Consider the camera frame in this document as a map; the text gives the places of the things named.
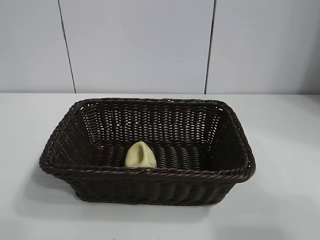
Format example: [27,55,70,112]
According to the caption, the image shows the dark brown wicker basket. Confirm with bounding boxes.
[38,97,257,207]

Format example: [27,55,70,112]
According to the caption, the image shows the pale yellow egg yolk pastry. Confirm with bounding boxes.
[124,140,158,168]

